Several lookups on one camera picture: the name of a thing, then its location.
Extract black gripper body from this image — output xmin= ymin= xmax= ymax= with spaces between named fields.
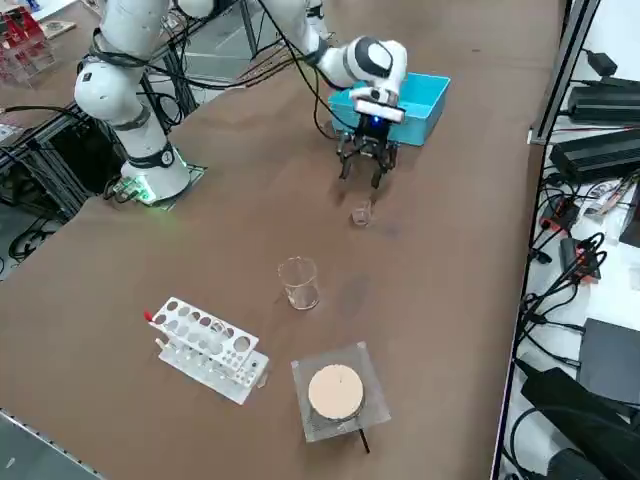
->
xmin=348 ymin=117 xmax=397 ymax=147

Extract small glass beaker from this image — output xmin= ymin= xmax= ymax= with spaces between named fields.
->
xmin=349 ymin=198 xmax=377 ymax=229

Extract large glass beaker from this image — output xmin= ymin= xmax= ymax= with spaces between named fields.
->
xmin=277 ymin=255 xmax=321 ymax=312

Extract blue plastic bin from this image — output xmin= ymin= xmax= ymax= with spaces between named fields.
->
xmin=327 ymin=71 xmax=451 ymax=149

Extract black orange charger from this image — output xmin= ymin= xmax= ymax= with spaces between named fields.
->
xmin=538 ymin=197 xmax=581 ymax=234
xmin=558 ymin=237 xmax=609 ymax=284

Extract black power adapter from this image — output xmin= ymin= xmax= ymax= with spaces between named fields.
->
xmin=578 ymin=317 xmax=640 ymax=382
xmin=548 ymin=128 xmax=640 ymax=180
xmin=568 ymin=77 xmax=640 ymax=125

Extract white test tube rack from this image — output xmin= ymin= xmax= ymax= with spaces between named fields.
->
xmin=143 ymin=295 xmax=271 ymax=405

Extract round cork pad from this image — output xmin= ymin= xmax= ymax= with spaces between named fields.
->
xmin=307 ymin=364 xmax=365 ymax=422

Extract black bag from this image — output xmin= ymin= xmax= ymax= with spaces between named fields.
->
xmin=519 ymin=367 xmax=640 ymax=480

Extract clear acrylic shelf red parts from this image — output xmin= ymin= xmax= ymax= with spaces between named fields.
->
xmin=0 ymin=7 xmax=57 ymax=90

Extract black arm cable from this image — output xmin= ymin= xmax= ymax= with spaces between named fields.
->
xmin=254 ymin=0 xmax=351 ymax=141

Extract aluminium profile post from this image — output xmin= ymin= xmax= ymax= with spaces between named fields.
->
xmin=528 ymin=0 xmax=601 ymax=147

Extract black metal frame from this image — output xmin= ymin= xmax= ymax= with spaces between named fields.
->
xmin=0 ymin=102 xmax=129 ymax=224

